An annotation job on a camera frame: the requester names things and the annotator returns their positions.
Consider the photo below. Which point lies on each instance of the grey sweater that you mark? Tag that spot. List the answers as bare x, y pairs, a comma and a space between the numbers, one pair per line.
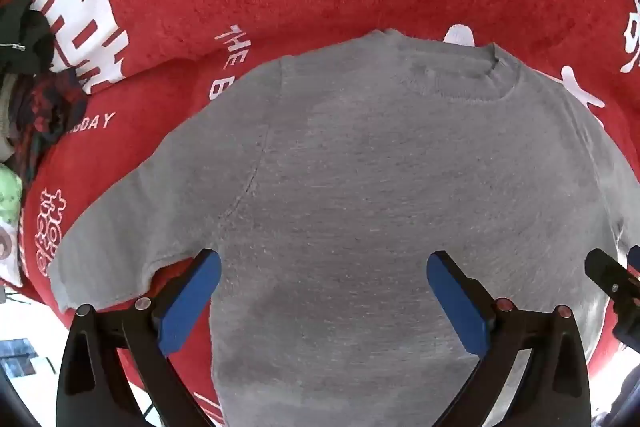
350, 157

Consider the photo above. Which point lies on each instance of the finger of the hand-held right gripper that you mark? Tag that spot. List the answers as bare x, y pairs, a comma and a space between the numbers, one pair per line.
612, 279

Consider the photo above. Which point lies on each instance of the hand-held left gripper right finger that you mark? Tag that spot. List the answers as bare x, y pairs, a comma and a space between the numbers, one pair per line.
457, 302

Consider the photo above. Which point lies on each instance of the beige cloth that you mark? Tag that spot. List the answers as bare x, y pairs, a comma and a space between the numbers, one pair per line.
6, 117

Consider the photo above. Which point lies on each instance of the black cloth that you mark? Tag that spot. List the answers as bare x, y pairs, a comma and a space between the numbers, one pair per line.
25, 37

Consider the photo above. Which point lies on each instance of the light green cloth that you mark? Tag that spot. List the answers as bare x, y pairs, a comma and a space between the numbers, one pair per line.
10, 193

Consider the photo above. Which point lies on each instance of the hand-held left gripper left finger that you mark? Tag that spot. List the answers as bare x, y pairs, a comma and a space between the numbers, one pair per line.
191, 302

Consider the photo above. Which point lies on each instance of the dark red plaid cloth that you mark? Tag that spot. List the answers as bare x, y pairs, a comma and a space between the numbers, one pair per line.
50, 107

